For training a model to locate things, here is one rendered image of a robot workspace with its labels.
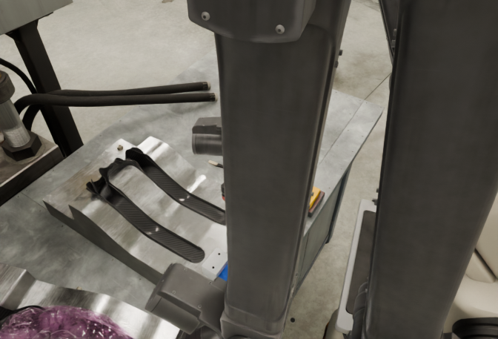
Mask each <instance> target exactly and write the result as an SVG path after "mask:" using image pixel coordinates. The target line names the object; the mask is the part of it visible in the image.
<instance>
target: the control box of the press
mask: <svg viewBox="0 0 498 339"><path fill-rule="evenodd" d="M71 3H73V0H0V36H1V35H3V34H5V35H7V36H9V37H10V38H12V39H13V40H14V42H15V44H16V47H17V48H18V51H19V53H20V55H21V57H22V60H23V62H24V64H25V66H26V68H27V71H28V73H29V74H30V78H31V79H32V81H33V83H32V82H31V81H30V80H29V78H28V77H27V76H26V74H25V73H24V72H22V71H21V70H20V69H19V68H18V67H16V66H15V65H13V64H11V63H10V62H8V61H6V60H4V59H2V58H0V65H3V66H5V67H6V68H9V69H11V70H12V71H14V72H15V73H16V74H17V75H19V76H20V77H21V79H22V80H23V81H24V83H25V84H26V85H27V87H28V88H29V90H30V92H31V93H32V94H35V93H42V94H45V93H48V92H51V91H53V90H61V86H60V84H59V81H58V79H57V77H56V74H55V71H54V69H53V66H52V64H51V62H50V59H49V56H48V55H47V51H46V49H45V47H44V44H43V41H42V38H41V36H40V34H39V31H38V29H37V27H38V22H39V19H42V18H44V17H47V16H49V15H50V14H52V13H53V11H55V10H58V9H60V8H62V7H65V6H67V5H69V4H71ZM33 85H34V86H35V87H34V86H33ZM40 111H41V114H42V116H43V117H44V120H45V122H46V124H47V126H48V129H49V131H50V133H51V136H52V138H53V140H54V142H55V144H57V145H58V147H59V149H60V151H61V153H62V155H63V157H64V159H66V158H67V157H68V156H70V155H71V154H72V153H73V152H75V151H76V150H78V149H79V148H80V147H82V146H83V145H84V144H83V142H82V138H81V137H80V134H79V131H78V129H77V127H76V123H75V122H74V119H73V116H72V114H71V112H70V109H69V107H65V106H55V105H45V106H44V107H43V108H41V109H40ZM63 149H64V150H63ZM64 159H63V160H64Z"/></svg>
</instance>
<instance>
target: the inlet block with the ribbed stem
mask: <svg viewBox="0 0 498 339"><path fill-rule="evenodd" d="M202 273H203V274H204V275H205V276H207V277H209V278H210V279H211V280H214V279H215V278H216V277H220V278H222V279H223V280H225V281H227V279H228V254H227V253H225V252H223V251H222V250H220V249H218V248H215V250H214V251H213V252H212V253H211V255H210V256H209V257H208V259H206V261H205V262H204V263H203V264H202Z"/></svg>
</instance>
